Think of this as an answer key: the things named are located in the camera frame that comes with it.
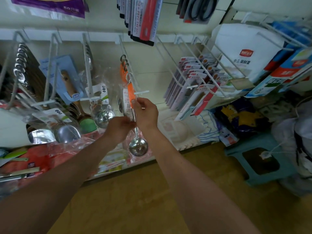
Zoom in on wooden spatula on blue card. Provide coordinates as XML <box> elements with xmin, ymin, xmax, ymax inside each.
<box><xmin>39</xmin><ymin>55</ymin><xmax>93</xmax><ymax>124</ymax></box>

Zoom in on purple plastic bag packet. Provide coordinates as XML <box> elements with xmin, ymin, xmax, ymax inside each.
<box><xmin>10</xmin><ymin>0</ymin><xmax>90</xmax><ymax>19</ymax></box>

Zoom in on small packaged steel ladle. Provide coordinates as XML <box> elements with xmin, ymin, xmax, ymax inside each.
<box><xmin>85</xmin><ymin>85</ymin><xmax>116</xmax><ymax>129</ymax></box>

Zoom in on stack of blue wrap boxes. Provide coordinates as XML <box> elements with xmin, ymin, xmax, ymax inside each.
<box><xmin>245</xmin><ymin>21</ymin><xmax>312</xmax><ymax>98</ymax></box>

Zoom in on orange handled hanging utensil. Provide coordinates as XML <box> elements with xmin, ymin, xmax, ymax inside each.
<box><xmin>119</xmin><ymin>54</ymin><xmax>130</xmax><ymax>84</ymax></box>

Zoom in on yellow and black packaged item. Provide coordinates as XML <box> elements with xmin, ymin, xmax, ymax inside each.
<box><xmin>216</xmin><ymin>98</ymin><xmax>270</xmax><ymax>138</ymax></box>

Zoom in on large packaged steel ladle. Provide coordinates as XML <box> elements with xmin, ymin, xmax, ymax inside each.
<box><xmin>33</xmin><ymin>108</ymin><xmax>81</xmax><ymax>144</ymax></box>

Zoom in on white blue-trimmed dish cloths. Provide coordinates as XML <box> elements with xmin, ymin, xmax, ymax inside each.
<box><xmin>195</xmin><ymin>110</ymin><xmax>221</xmax><ymax>144</ymax></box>

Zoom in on person's right forearm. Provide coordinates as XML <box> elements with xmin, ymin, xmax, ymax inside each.
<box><xmin>139</xmin><ymin>125</ymin><xmax>262</xmax><ymax>234</ymax></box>

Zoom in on white food bag packet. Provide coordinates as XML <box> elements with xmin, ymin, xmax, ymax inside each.
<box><xmin>211</xmin><ymin>23</ymin><xmax>286</xmax><ymax>84</ymax></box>

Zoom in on packaged steel spatula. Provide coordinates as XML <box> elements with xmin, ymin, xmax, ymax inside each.
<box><xmin>26</xmin><ymin>123</ymin><xmax>57</xmax><ymax>145</ymax></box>

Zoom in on row of red peeler packets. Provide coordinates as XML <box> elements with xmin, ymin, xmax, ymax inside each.
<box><xmin>163</xmin><ymin>54</ymin><xmax>233</xmax><ymax>122</ymax></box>

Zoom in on orange handled steel ladle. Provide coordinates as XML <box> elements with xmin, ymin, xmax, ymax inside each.
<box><xmin>121</xmin><ymin>80</ymin><xmax>149</xmax><ymax>158</ymax></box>

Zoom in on pile of red packets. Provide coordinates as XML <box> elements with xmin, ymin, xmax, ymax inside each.
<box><xmin>0</xmin><ymin>137</ymin><xmax>103</xmax><ymax>190</ymax></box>

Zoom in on person's left hand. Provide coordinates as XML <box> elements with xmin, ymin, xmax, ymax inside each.
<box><xmin>103</xmin><ymin>116</ymin><xmax>137</xmax><ymax>145</ymax></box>

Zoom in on person's right hand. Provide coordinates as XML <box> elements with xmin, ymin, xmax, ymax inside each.
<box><xmin>131</xmin><ymin>97</ymin><xmax>159</xmax><ymax>132</ymax></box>

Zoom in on row of hanging steel spoons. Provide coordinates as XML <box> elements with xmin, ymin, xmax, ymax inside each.
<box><xmin>12</xmin><ymin>43</ymin><xmax>48</xmax><ymax>101</ymax></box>

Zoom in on teal plastic stool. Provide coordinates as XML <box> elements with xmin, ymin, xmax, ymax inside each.
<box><xmin>224</xmin><ymin>133</ymin><xmax>299</xmax><ymax>187</ymax></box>

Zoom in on hanging black scissors packets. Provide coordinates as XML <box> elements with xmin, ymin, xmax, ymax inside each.
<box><xmin>176</xmin><ymin>0</ymin><xmax>218</xmax><ymax>25</ymax></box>

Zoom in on row of white display hooks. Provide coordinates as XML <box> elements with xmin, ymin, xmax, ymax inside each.
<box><xmin>0</xmin><ymin>12</ymin><xmax>308</xmax><ymax>110</ymax></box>

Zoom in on person's left forearm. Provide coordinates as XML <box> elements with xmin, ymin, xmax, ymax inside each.
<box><xmin>0</xmin><ymin>134</ymin><xmax>116</xmax><ymax>234</ymax></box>

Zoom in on stack of hanging knife packets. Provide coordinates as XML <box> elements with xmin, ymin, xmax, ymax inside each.
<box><xmin>117</xmin><ymin>0</ymin><xmax>164</xmax><ymax>46</ymax></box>

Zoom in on white plastic sack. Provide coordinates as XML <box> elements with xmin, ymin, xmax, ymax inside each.
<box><xmin>271</xmin><ymin>101</ymin><xmax>312</xmax><ymax>196</ymax></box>

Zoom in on green ladle head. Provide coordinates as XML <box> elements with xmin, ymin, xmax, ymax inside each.
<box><xmin>78</xmin><ymin>117</ymin><xmax>98</xmax><ymax>135</ymax></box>

